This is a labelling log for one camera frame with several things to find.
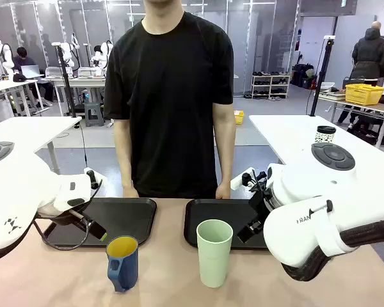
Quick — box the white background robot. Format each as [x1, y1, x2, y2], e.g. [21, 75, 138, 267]
[59, 33, 81, 70]
[0, 40, 16, 81]
[91, 40, 115, 68]

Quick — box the large yellow basket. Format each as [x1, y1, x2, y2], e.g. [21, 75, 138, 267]
[344, 83, 384, 106]

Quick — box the black plastic tray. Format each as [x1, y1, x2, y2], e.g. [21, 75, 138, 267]
[184, 198, 273, 249]
[41, 197, 157, 248]

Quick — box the person's right hand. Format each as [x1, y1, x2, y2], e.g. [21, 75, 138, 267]
[122, 182, 140, 198]

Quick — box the grey plastic stool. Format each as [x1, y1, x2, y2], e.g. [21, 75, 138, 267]
[84, 101, 105, 128]

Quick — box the white shoe rack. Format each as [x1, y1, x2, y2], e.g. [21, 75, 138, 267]
[251, 74, 291, 99]

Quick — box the braided right arm cable sleeve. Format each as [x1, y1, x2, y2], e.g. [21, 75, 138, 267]
[280, 216, 384, 282]

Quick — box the person's right forearm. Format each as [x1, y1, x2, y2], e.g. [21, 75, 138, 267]
[114, 143, 136, 189]

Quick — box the blue mug yellow inside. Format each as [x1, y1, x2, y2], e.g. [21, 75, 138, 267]
[106, 235, 140, 293]

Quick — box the black bag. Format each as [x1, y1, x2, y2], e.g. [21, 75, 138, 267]
[291, 63, 317, 90]

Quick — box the standing person in dark jacket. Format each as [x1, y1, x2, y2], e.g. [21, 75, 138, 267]
[337, 20, 384, 129]

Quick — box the wooden background table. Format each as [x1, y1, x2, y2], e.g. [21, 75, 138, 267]
[318, 91, 384, 148]

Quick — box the speckled cup with black lid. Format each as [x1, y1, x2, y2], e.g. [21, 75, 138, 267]
[315, 125, 337, 145]

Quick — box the person's left forearm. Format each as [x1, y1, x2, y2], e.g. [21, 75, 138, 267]
[215, 137, 236, 186]

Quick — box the white side table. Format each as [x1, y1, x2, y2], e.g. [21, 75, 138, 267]
[248, 114, 384, 180]
[0, 115, 83, 173]

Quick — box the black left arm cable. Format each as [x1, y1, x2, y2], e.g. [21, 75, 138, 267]
[31, 178, 105, 251]

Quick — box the tall pale green cup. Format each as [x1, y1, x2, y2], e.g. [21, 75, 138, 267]
[196, 219, 234, 288]

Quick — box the person's black t-shirt torso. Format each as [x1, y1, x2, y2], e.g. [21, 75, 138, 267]
[103, 0, 235, 199]

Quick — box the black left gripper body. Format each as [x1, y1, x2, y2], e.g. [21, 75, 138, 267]
[38, 204, 99, 236]

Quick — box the seated person in dark top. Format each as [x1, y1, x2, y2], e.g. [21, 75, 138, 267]
[12, 47, 54, 108]

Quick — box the white background desk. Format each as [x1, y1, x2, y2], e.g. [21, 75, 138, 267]
[0, 79, 41, 118]

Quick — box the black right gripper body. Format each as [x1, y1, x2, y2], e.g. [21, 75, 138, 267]
[248, 191, 273, 225]

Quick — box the black camera stand pole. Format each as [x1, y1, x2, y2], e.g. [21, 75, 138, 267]
[51, 42, 77, 118]
[309, 35, 336, 118]

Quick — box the grey laptop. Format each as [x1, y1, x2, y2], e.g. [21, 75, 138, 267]
[20, 65, 45, 79]

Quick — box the black floor cable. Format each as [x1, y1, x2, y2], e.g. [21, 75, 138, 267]
[73, 123, 88, 169]

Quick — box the person's left hand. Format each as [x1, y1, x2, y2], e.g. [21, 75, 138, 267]
[214, 182, 233, 200]

